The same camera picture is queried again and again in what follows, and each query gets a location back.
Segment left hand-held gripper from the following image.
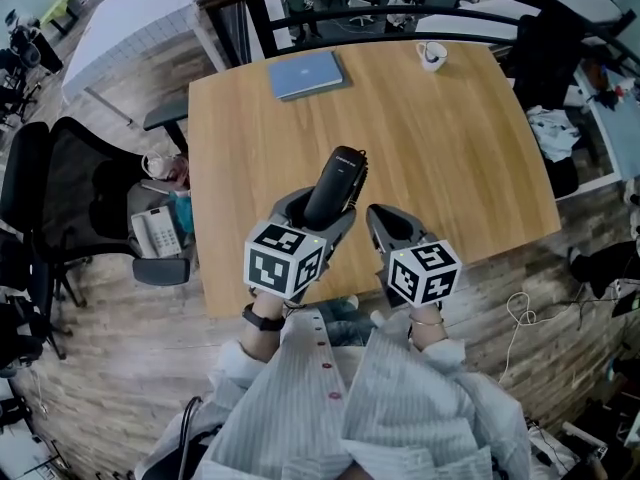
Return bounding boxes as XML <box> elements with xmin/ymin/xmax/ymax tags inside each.
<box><xmin>243</xmin><ymin>186</ymin><xmax>357</xmax><ymax>303</ymax></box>

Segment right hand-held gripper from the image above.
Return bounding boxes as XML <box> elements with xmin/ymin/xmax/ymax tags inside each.
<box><xmin>366</xmin><ymin>203</ymin><xmax>462</xmax><ymax>312</ymax></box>

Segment person's left forearm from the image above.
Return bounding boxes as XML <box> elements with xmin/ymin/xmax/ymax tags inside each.
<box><xmin>239</xmin><ymin>292</ymin><xmax>289</xmax><ymax>364</ymax></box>

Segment person's right forearm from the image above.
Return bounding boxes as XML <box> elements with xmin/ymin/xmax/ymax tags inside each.
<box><xmin>409</xmin><ymin>302</ymin><xmax>449</xmax><ymax>349</ymax></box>

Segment black mesh office chair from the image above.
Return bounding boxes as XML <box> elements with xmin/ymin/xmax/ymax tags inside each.
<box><xmin>0</xmin><ymin>98</ymin><xmax>192</xmax><ymax>364</ymax></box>

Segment blue jeans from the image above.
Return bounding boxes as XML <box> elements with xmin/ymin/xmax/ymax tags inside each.
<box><xmin>317</xmin><ymin>297</ymin><xmax>377</xmax><ymax>349</ymax></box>

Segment black wristwatch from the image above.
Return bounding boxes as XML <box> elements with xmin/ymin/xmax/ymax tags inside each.
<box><xmin>242</xmin><ymin>303</ymin><xmax>287</xmax><ymax>332</ymax></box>

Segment teal cloth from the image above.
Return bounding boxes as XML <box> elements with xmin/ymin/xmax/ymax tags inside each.
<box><xmin>169</xmin><ymin>190</ymin><xmax>194</xmax><ymax>235</ymax></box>

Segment blue-grey laptop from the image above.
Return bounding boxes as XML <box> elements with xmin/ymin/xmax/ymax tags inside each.
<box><xmin>266</xmin><ymin>50</ymin><xmax>354</xmax><ymax>103</ymax></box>

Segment pink white pouch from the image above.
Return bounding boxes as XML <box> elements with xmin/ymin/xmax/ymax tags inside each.
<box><xmin>141</xmin><ymin>150</ymin><xmax>190</xmax><ymax>185</ymax></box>

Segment white cup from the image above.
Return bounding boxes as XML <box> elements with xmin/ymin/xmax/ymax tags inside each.
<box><xmin>415</xmin><ymin>41</ymin><xmax>449</xmax><ymax>73</ymax></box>

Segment striped light shirt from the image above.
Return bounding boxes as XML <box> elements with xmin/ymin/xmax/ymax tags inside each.
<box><xmin>134</xmin><ymin>307</ymin><xmax>534</xmax><ymax>480</ymax></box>

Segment white crumpled clothing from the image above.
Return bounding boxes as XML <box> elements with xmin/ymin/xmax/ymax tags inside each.
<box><xmin>524</xmin><ymin>105</ymin><xmax>584</xmax><ymax>164</ymax></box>

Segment black metal railing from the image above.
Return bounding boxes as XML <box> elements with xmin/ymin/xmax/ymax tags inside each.
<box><xmin>197</xmin><ymin>0</ymin><xmax>640</xmax><ymax>69</ymax></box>

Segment light blue table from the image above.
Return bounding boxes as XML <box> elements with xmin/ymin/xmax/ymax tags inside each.
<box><xmin>564</xmin><ymin>60</ymin><xmax>640</xmax><ymax>202</ymax></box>

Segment white cable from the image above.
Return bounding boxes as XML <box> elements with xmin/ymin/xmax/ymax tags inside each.
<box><xmin>498</xmin><ymin>291</ymin><xmax>539</xmax><ymax>384</ymax></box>

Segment black cable bundle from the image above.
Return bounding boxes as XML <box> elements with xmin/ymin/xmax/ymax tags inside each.
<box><xmin>178</xmin><ymin>396</ymin><xmax>207</xmax><ymax>480</ymax></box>

